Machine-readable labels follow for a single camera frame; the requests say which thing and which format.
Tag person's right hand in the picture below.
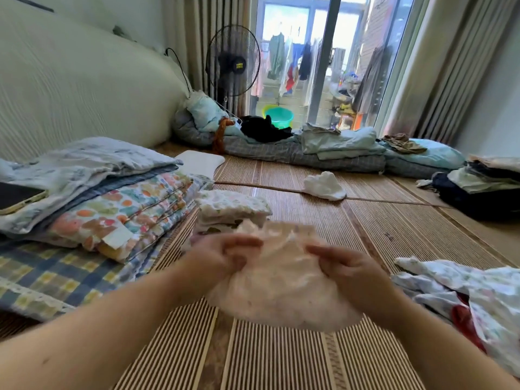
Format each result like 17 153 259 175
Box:
305 243 403 321

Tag person's left hand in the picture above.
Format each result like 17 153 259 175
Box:
180 233 264 293

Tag pale pink baby garment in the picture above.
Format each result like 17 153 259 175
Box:
205 220 363 333

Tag person's right forearm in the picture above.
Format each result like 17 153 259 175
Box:
382 292 520 390

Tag person's left forearm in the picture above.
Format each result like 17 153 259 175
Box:
0 260 196 390

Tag woven bamboo sleeping mat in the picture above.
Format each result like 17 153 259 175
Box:
0 143 508 390

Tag folded white patterned baby clothes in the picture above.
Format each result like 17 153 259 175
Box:
193 189 273 235

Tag white crumpled cloth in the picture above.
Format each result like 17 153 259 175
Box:
303 171 347 201

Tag white flat pillow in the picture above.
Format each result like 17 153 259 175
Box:
175 150 226 180

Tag grey checked quilt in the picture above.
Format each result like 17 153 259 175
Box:
173 109 447 179

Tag orange brown cloth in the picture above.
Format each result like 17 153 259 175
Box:
211 118 235 155

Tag light blue folded bedding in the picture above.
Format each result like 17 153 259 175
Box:
300 123 386 161

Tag colourful spotted folded quilt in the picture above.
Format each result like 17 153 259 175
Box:
24 170 214 264

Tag black clothes pile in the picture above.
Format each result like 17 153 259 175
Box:
240 115 294 144

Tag brown crumpled garment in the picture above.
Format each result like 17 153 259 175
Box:
380 133 428 155

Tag green plastic basin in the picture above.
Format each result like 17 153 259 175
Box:
264 106 294 129

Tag light blue crumpled blanket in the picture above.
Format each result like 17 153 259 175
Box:
185 91 244 136

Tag white floral garment pile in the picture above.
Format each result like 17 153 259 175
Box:
392 256 520 378

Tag light blue pillow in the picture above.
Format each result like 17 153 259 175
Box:
382 138 466 171

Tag pile of dark folded clothes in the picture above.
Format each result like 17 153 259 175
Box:
416 155 520 222

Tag grey white folded blanket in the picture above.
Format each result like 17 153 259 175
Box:
0 136 184 236

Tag black standing fan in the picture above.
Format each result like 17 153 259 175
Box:
205 24 261 118

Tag blue yellow plaid blanket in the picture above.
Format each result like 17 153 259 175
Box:
0 227 179 322

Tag hanging laundry on balcony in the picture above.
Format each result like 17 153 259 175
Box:
254 30 321 98

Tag beige striped curtain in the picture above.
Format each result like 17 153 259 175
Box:
162 0 252 118
382 0 520 147

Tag smartphone with gold case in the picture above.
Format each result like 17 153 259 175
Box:
0 182 49 216

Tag cream upholstered headboard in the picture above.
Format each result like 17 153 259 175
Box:
0 0 191 163

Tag black cable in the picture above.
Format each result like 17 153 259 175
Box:
164 47 192 98

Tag glass sliding door frame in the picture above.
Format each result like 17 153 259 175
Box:
307 0 343 127

